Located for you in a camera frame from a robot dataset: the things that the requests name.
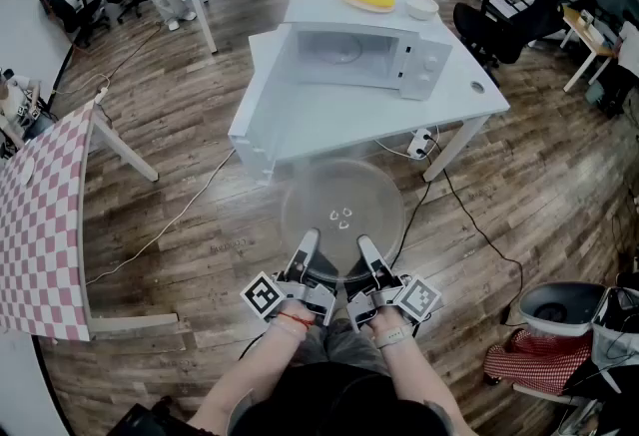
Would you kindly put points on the white microwave oven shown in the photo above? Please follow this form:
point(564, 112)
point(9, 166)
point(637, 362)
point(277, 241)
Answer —
point(424, 65)

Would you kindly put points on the large black office chair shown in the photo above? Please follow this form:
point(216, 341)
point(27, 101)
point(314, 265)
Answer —
point(504, 32)

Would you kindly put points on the person's right forearm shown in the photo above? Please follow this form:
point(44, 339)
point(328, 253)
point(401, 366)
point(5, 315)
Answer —
point(419, 374)

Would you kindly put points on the person's left forearm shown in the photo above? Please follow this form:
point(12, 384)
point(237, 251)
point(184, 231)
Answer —
point(249, 374)

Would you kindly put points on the white plate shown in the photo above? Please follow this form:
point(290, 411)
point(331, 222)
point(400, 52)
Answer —
point(26, 170)

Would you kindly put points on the person's black shirt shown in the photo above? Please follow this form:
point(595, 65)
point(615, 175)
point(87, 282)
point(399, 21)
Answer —
point(339, 399)

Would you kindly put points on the white office table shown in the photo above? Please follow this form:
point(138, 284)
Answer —
point(349, 125)

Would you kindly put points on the beige wrist watch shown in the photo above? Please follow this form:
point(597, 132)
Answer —
point(394, 335)

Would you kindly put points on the red checkered cloth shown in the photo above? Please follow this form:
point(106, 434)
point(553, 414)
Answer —
point(539, 364)

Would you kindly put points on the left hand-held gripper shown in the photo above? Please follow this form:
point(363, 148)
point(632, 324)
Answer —
point(304, 297)

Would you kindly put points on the black bag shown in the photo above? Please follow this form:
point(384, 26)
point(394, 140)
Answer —
point(150, 419)

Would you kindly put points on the white bowl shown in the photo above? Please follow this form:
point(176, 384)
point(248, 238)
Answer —
point(422, 7)

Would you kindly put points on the wooden desk with white legs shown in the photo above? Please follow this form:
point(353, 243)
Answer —
point(584, 32)

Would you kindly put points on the person's grey trousers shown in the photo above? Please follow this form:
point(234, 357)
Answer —
point(339, 344)

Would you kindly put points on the white round bin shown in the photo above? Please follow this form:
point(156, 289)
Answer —
point(559, 309)

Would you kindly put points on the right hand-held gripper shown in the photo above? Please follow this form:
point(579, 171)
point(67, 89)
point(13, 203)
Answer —
point(384, 297)

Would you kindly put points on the small white power strip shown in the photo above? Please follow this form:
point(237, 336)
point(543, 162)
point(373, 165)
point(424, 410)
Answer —
point(102, 96)

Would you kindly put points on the pink checkered cloth table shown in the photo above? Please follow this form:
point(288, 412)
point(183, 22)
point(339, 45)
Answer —
point(40, 234)

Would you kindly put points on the clear glass plate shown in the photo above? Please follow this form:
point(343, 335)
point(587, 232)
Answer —
point(344, 189)

